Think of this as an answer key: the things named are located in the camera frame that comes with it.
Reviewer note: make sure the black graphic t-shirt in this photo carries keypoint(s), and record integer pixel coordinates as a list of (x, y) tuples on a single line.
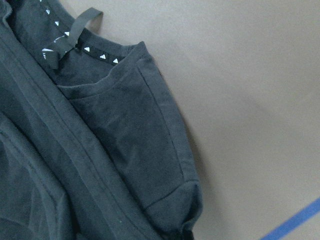
[(92, 144)]

